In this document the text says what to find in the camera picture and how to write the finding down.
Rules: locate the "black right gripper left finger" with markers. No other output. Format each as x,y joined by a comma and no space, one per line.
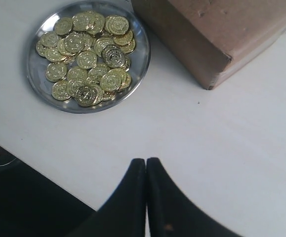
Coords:
124,213

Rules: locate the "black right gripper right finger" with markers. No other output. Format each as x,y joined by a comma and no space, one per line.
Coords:
171,213

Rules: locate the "brown cardboard coin box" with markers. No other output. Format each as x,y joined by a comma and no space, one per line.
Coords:
214,39

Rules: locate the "gold coin dark bottom right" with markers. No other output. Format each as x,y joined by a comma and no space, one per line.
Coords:
85,96

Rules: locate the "gold coin dark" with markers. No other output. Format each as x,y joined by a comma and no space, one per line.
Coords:
114,58
85,96

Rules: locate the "round silver metal plate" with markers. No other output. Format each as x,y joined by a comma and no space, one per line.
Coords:
36,65

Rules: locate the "gold coin far left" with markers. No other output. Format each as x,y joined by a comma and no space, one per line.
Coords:
56,72

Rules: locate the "gold coin dark left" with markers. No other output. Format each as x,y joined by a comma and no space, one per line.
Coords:
114,58

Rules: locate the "gold coin middle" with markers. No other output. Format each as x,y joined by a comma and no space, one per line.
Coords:
87,59

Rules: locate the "gold coin top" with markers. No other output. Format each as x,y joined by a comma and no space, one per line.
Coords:
116,25

